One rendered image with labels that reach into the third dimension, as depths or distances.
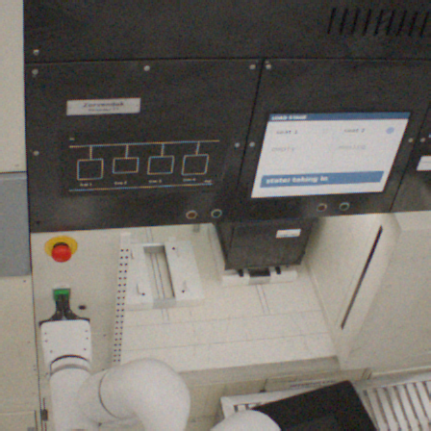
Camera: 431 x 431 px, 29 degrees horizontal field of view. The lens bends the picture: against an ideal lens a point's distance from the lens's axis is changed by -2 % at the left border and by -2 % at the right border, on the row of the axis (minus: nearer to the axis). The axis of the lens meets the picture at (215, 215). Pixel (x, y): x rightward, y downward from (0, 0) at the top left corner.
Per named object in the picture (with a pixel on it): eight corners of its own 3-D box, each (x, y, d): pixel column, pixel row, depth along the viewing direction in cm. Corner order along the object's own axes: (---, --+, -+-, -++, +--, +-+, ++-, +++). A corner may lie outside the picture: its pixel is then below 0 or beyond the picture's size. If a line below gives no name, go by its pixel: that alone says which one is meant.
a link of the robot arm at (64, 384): (101, 370, 160) (57, 366, 156) (110, 429, 152) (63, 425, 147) (88, 392, 165) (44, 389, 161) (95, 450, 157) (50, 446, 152)
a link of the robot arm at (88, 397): (189, 371, 141) (122, 390, 166) (101, 362, 134) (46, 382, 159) (188, 423, 138) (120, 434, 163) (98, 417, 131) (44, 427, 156)
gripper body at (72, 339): (44, 382, 164) (40, 337, 171) (94, 378, 166) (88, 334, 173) (43, 362, 158) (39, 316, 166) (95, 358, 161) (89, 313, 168)
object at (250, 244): (215, 280, 223) (233, 196, 200) (201, 224, 236) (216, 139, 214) (303, 274, 228) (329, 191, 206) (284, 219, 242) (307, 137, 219)
